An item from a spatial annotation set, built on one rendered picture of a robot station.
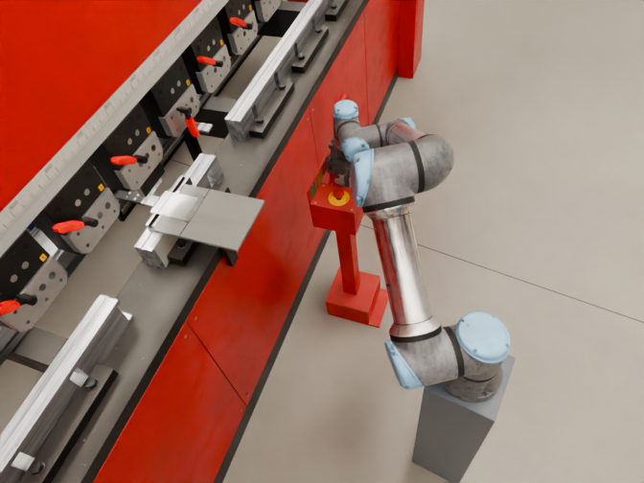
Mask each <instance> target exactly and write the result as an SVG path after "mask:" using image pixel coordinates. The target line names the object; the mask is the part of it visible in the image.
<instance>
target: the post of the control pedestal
mask: <svg viewBox="0 0 644 483"><path fill-rule="evenodd" d="M335 234H336V241H337V248H338V256H339V262H340V269H341V276H342V283H343V289H344V292H347V293H351V294H354V295H357V291H358V288H359V286H360V281H359V271H358V259H357V238H356V236H355V235H350V234H346V233H341V232H336V231H335Z"/></svg>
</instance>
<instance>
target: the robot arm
mask: <svg viewBox="0 0 644 483"><path fill-rule="evenodd" d="M357 115H358V111H357V104H356V103H354V102H353V101H349V100H343V101H339V102H337V103H336V104H335V105H334V107H333V138H332V140H331V142H330V143H329V149H331V153H330V154H329V156H330V157H329V156H328V162H327V165H328V173H332V174H335V175H338V176H340V178H336V179H335V180H334V182H335V183H336V184H338V185H341V186H343V187H345V188H352V194H353V199H354V204H355V206H356V207H362V210H363V214H364V215H365V216H367V217H368V218H370V219H371V220H372V222H373V226H374V231H375V235H376V240H377V245H378V249H379V257H380V261H381V266H382V271H383V275H384V280H385V284H386V288H387V293H388V298H389V302H390V307H391V311H392V315H393V320H394V324H393V326H392V327H391V329H390V330H389V334H390V339H387V340H386V341H385V342H384V345H385V349H386V352H387V354H388V357H389V359H390V362H391V365H392V367H393V369H394V372H395V374H396V377H397V379H398V381H399V383H400V385H401V386H402V387H403V388H405V389H413V388H419V387H422V388H424V386H428V385H431V384H435V383H439V382H442V383H443V384H444V386H445V387H446V388H447V390H448V391H449V392H450V393H451V394H452V395H453V396H455V397H456V398H458V399H460V400H462V401H465V402H469V403H481V402H484V401H486V400H488V399H490V398H491V397H493V396H494V395H495V394H496V392H497V391H498V389H499V387H500V385H501V383H502V379H503V371H502V366H501V365H502V363H503V361H504V359H505V358H506V356H507V355H508V353H509V347H510V336H509V333H508V330H507V329H506V327H505V326H504V324H503V323H502V322H501V321H500V320H499V319H497V318H496V317H494V316H492V315H490V314H489V313H486V312H482V311H474V312H470V313H467V314H465V315H464V316H463V317H462V318H460V319H459V321H458V322H457V324H454V325H450V326H446V327H441V323H440V321H439V320H437V319H436V318H434V317H433V316H432V315H431V310H430V305H429V301H428V297H427V292H426V283H425V279H424V274H423V270H422V265H421V261H420V256H419V251H418V246H417V242H416V238H415V233H414V228H413V223H412V219H411V215H410V211H411V209H412V207H413V206H414V204H415V198H414V195H415V194H418V193H422V192H426V191H429V190H431V189H434V188H435V187H437V186H438V185H440V184H441V183H442V182H443V181H444V180H445V179H446V178H447V177H448V176H449V173H450V172H451V169H452V167H453V163H454V153H453V149H452V147H451V145H450V144H449V142H448V141H447V140H446V139H444V138H443V137H441V136H439V135H436V134H424V133H422V132H421V131H419V130H417V129H416V128H415V124H414V122H413V120H412V119H411V118H400V119H398V120H394V121H390V122H385V123H380V124H376V125H371V126H364V127H361V125H360V123H359V121H358V117H357Z"/></svg>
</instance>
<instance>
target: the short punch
mask: <svg viewBox="0 0 644 483"><path fill-rule="evenodd" d="M164 172H165V170H164V168H163V166H162V164H161V162H159V164H158V165H157V166H156V168H155V169H154V170H153V172H152V173H151V174H150V175H149V177H148V178H147V180H146V181H145V182H144V184H143V185H142V186H141V187H140V189H139V190H136V191H137V193H138V194H139V196H140V197H142V198H143V199H144V200H145V202H147V201H148V200H149V198H150V197H151V195H152V194H153V193H154V191H155V190H156V189H157V187H158V186H159V185H160V183H161V182H162V181H163V179H164V178H165V175H164Z"/></svg>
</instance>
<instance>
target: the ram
mask: <svg viewBox="0 0 644 483"><path fill-rule="evenodd" d="M202 1H203V0H0V214H1V213H2V212H3V211H4V210H5V209H6V207H7V206H8V205H9V204H10V203H11V202H12V201H13V200H14V199H15V198H16V197H17V196H18V195H19V194H20V193H21V192H22V191H23V190H24V188H25V187H26V186H27V185H28V184H29V183H30V182H31V181H32V180H33V179H34V178H35V177H36V176H37V175H38V174H39V173H40V172H41V171H42V169H43V168H44V167H45V166H46V165H47V164H48V163H49V162H50V161H51V160H52V159H53V158H54V157H55V156H56V155H57V154H58V153H59V152H60V150H61V149H62V148H63V147H64V146H65V145H66V144H67V143H68V142H69V141H70V140H71V139H72V138H73V137H74V136H75V135H76V134H77V133H78V132H79V130H80V129H81V128H82V127H83V126H84V125H85V124H86V123H87V122H88V121H89V120H90V119H91V118H92V117H93V116H94V115H95V114H96V113H97V111H98V110H99V109H100V108H101V107H102V106H103V105H104V104H105V103H106V102H107V101H108V100H109V99H110V98H111V97H112V96H113V95H114V94H115V92H116V91H117V90H118V89H119V88H120V87H121V86H122V85H123V84H124V83H125V82H126V81H127V80H128V79H129V78H130V77H131V76H132V75H133V73H134V72H135V71H136V70H137V69H138V68H139V67H140V66H141V65H142V64H143V63H144V62H145V61H146V60H147V59H148V58H149V57H150V56H151V54H152V53H153V52H154V51H155V50H156V49H157V48H158V47H159V46H160V45H161V44H162V43H163V42H164V41H165V40H166V39H167V38H168V37H169V36H170V34H171V33H172V32H173V31H174V30H175V29H176V28H177V27H178V26H179V25H180V24H181V23H182V22H183V21H184V20H185V19H186V18H187V17H188V15H189V14H190V13H191V12H192V11H193V10H194V9H195V8H196V7H197V6H198V5H199V4H200V3H201V2H202ZM228 1H229V0H218V1H217V2H216V3H215V4H214V5H213V6H212V7H211V8H210V9H209V10H208V11H207V12H206V13H205V14H204V15H203V16H202V17H201V18H200V19H199V20H198V21H197V23H196V24H195V25H194V26H193V27H192V28H191V30H189V31H188V32H187V34H186V35H185V36H184V37H183V38H182V39H181V40H180V41H179V42H178V43H177V44H176V46H175V47H174V48H173V49H172V50H171V51H170V52H169V53H168V54H167V55H166V57H165V58H164V59H163V60H162V61H161V62H160V63H159V64H158V65H157V66H156V67H155V68H154V70H153V71H152V72H151V73H150V74H149V75H148V76H147V77H146V78H145V79H144V81H143V82H142V83H141V84H140V85H139V86H138V87H137V88H136V89H135V90H134V91H133V93H132V94H131V95H130V96H129V97H128V98H127V99H126V100H125V101H124V102H123V104H122V105H121V106H120V107H119V108H118V109H117V110H116V111H115V112H114V113H113V114H112V116H111V117H110V118H109V119H108V120H107V121H106V122H105V123H104V124H103V125H102V127H101V128H100V129H99V130H98V131H97V132H96V133H95V134H94V135H93V136H92V137H91V139H90V140H89V141H88V142H87V143H86V144H85V145H84V146H83V147H82V148H81V149H80V151H79V152H78V153H77V154H76V155H75V156H74V157H73V158H72V159H71V160H70V161H69V163H68V164H67V165H66V166H65V167H64V168H63V169H62V170H61V171H60V172H59V173H58V175H57V176H56V177H55V178H54V179H53V180H52V181H51V182H50V183H49V184H48V186H47V187H46V188H45V189H44V190H43V191H42V192H41V193H40V194H39V195H38V196H37V198H36V199H35V200H34V201H33V202H32V203H31V204H30V205H29V206H28V207H27V209H26V210H25V211H24V212H23V213H22V214H21V215H20V216H19V217H18V218H17V219H16V221H15V222H14V223H13V224H12V225H11V226H10V227H9V228H8V229H7V230H6V231H5V233H4V234H3V235H2V236H1V237H0V257H1V256H2V255H3V254H4V253H5V251H6V250H7V249H8V248H9V247H10V246H11V245H12V243H13V242H14V241H15V240H16V239H17V238H18V237H19V236H20V234H21V233H22V232H23V231H24V230H25V229H26V228H27V227H28V226H29V224H30V223H31V222H32V221H33V220H34V219H35V218H36V216H37V215H38V214H39V213H40V212H41V211H42V210H43V209H44V207H45V206H46V205H47V204H48V203H49V202H50V201H51V200H52V198H53V197H54V196H55V195H56V194H57V193H58V192H59V190H60V189H61V188H62V187H63V186H64V185H65V184H66V183H67V182H68V180H69V179H70V178H71V177H72V176H73V175H74V174H75V173H76V171H77V170H78V169H79V168H80V167H81V166H82V165H83V163H84V162H85V161H86V160H87V159H88V158H89V157H90V156H91V154H92V153H93V152H94V151H95V150H96V149H97V148H98V147H99V145H100V144H101V143H102V142H103V141H104V140H105V139H106V137H107V136H108V135H109V134H110V133H111V132H112V131H113V130H114V129H115V127H116V126H117V125H118V124H119V123H121V122H122V121H123V119H124V118H125V116H126V115H127V114H128V113H129V112H130V110H131V109H132V108H133V107H134V106H135V105H137V104H138V102H139V101H140V100H141V99H142V98H143V97H144V96H145V95H146V93H147V92H148V91H149V90H150V89H151V88H152V87H153V85H154V84H155V83H156V82H157V81H158V80H159V79H160V78H161V77H162V75H163V74H164V73H165V72H166V71H167V70H168V69H169V68H170V66H171V65H172V64H173V63H174V62H175V61H176V60H177V58H178V57H179V56H180V55H181V54H182V53H183V52H184V51H185V49H186V48H187V47H188V46H189V45H190V44H191V43H192V42H193V40H194V39H195V38H196V37H197V36H198V35H199V34H200V32H201V31H202V30H203V29H204V28H205V27H206V26H207V25H208V24H209V22H210V21H211V20H212V19H213V18H214V17H215V16H216V15H217V13H218V12H219V11H220V10H221V9H222V8H223V7H224V5H225V4H226V3H227V2H228Z"/></svg>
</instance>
